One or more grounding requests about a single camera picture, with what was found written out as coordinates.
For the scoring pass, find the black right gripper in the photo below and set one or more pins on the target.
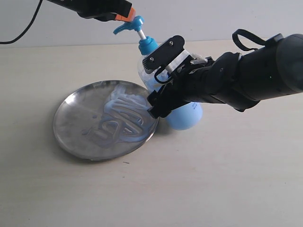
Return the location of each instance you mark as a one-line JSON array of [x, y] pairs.
[[187, 86]]

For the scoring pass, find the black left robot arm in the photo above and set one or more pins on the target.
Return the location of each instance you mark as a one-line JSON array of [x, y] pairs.
[[74, 5]]

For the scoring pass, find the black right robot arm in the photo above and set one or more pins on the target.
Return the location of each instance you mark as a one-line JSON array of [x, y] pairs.
[[268, 69]]

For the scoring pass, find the blue soap smear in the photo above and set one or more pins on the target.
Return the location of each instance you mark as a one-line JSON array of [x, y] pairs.
[[124, 119]]

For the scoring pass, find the blue pump lotion bottle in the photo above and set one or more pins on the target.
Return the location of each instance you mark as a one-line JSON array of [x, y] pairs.
[[182, 118]]

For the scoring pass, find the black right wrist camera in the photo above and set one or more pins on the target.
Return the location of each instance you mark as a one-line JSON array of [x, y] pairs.
[[164, 54]]

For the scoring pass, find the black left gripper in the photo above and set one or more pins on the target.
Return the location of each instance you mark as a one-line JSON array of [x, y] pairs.
[[108, 10]]

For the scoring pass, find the round stainless steel plate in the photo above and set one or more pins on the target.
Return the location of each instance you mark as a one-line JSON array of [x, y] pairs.
[[77, 112]]

